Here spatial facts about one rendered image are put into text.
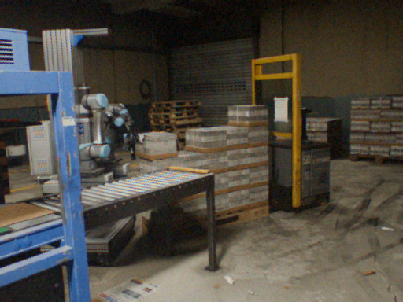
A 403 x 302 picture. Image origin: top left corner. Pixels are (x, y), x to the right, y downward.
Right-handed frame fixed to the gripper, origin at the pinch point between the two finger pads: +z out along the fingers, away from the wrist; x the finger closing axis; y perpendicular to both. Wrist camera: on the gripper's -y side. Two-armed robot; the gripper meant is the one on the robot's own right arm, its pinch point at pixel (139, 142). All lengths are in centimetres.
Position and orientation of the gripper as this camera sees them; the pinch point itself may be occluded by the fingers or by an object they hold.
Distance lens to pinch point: 383.6
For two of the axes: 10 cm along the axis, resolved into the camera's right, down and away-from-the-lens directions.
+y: 7.1, -5.9, 3.9
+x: -5.5, -1.1, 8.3
